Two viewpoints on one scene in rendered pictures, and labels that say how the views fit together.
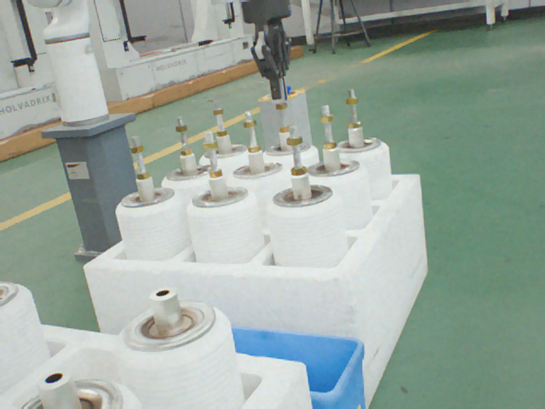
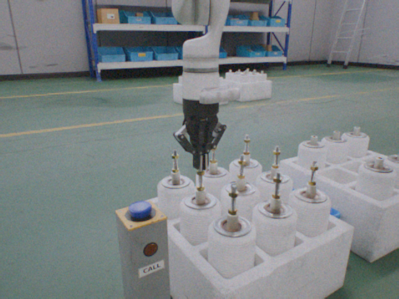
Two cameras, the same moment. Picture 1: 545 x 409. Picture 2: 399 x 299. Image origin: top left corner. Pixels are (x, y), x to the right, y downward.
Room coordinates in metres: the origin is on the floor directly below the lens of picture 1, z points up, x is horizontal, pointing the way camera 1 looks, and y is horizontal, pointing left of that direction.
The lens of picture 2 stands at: (1.54, 0.28, 0.60)
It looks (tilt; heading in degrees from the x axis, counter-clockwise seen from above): 20 degrees down; 211
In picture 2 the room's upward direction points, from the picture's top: straight up
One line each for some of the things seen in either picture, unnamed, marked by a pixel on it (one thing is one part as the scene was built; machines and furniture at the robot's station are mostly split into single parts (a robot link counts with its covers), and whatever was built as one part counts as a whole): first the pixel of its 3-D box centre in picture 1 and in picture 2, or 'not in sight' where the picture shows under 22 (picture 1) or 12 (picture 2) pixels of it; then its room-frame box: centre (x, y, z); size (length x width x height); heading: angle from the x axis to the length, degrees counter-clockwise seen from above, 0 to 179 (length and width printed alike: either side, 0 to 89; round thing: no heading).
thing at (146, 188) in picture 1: (146, 189); (310, 190); (0.84, 0.17, 0.26); 0.02 x 0.02 x 0.03
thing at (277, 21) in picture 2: not in sight; (269, 21); (-4.67, -1.83, 0.90); 0.50 x 0.38 x 0.21; 58
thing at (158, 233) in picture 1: (162, 257); (305, 228); (0.84, 0.17, 0.16); 0.10 x 0.10 x 0.18
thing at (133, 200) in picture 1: (148, 198); (310, 195); (0.84, 0.17, 0.25); 0.08 x 0.08 x 0.01
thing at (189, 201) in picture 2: (288, 149); (200, 201); (1.00, -0.04, 0.25); 0.08 x 0.08 x 0.01
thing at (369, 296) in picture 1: (274, 269); (237, 243); (0.90, 0.01, 0.09); 0.39 x 0.39 x 0.18; 63
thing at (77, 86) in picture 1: (78, 82); not in sight; (1.35, 0.36, 0.39); 0.09 x 0.09 x 0.17; 59
